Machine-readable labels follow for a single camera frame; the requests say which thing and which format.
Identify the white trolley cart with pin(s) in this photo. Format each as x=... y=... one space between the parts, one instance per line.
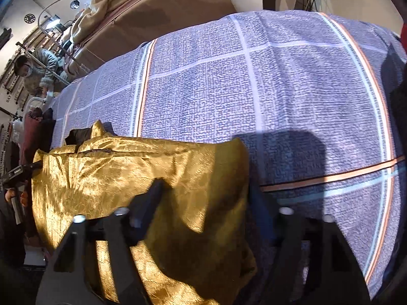
x=38 y=99

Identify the person's left forearm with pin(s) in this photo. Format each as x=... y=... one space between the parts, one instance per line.
x=11 y=235

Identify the dark wall plaque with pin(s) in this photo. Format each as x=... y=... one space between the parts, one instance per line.
x=74 y=4

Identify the gold jacket with black lining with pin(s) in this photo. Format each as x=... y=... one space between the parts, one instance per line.
x=111 y=171

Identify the person's left hand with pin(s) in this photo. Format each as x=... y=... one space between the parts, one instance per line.
x=24 y=199

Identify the round wall clock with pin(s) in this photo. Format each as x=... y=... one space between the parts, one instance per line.
x=29 y=18

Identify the blue-grey checked bedsheet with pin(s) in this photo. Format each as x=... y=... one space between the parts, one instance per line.
x=254 y=85

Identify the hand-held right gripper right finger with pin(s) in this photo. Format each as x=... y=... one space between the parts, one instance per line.
x=264 y=216

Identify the red cloth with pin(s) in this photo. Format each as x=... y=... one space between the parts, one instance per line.
x=404 y=28

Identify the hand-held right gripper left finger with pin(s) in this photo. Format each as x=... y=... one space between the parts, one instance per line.
x=149 y=200

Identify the beige fleece blanket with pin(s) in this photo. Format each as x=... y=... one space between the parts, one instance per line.
x=95 y=12

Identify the maroon quilted blanket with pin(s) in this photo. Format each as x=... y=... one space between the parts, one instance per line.
x=31 y=130

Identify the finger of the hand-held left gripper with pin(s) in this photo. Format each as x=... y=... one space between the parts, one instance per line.
x=35 y=165

